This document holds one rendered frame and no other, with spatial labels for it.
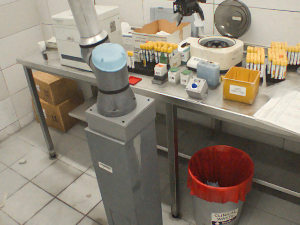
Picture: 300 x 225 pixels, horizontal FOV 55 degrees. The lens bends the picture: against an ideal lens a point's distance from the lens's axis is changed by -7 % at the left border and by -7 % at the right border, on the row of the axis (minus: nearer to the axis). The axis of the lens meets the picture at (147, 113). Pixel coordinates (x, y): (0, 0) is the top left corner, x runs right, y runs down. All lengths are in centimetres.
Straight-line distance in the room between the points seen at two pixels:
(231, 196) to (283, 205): 61
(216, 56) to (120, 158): 70
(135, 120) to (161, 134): 106
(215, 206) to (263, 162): 49
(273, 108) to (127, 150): 59
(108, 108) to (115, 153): 18
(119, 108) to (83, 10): 37
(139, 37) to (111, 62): 77
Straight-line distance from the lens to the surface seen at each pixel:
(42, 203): 224
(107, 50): 107
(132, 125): 110
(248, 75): 140
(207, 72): 141
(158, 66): 146
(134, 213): 137
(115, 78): 105
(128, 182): 123
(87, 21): 112
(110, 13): 173
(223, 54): 153
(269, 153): 204
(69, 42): 174
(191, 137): 212
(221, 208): 166
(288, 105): 132
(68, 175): 238
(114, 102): 110
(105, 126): 113
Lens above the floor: 153
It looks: 32 degrees down
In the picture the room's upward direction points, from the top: 5 degrees counter-clockwise
